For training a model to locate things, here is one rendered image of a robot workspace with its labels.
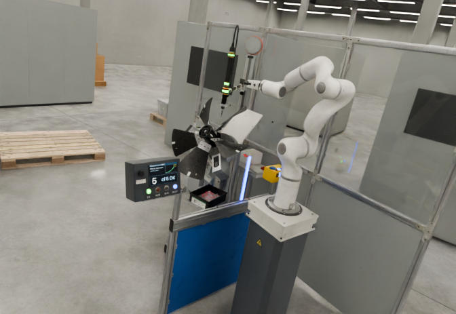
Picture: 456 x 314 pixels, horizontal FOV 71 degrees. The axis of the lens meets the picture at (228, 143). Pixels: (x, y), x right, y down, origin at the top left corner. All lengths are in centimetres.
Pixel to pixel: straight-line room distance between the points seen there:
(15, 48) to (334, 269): 642
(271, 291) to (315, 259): 91
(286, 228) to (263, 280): 40
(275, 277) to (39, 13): 649
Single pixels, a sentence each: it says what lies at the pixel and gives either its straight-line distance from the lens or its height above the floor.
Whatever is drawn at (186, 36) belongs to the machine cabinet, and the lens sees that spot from 512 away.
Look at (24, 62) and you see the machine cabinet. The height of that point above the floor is 87.
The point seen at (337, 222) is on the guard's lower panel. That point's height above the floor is 71.
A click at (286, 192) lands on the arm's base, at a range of 184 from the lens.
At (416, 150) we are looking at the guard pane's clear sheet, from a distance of 232.
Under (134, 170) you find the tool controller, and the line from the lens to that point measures 160.
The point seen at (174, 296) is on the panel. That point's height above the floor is 27.
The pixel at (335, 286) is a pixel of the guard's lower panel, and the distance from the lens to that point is 286.
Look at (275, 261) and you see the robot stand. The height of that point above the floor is 76.
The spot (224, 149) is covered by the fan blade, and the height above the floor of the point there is 117.
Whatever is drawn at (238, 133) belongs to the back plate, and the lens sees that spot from 261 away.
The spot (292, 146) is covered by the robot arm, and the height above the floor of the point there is 141.
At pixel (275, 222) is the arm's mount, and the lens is 178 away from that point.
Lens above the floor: 188
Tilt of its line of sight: 17 degrees down
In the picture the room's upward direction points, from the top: 10 degrees clockwise
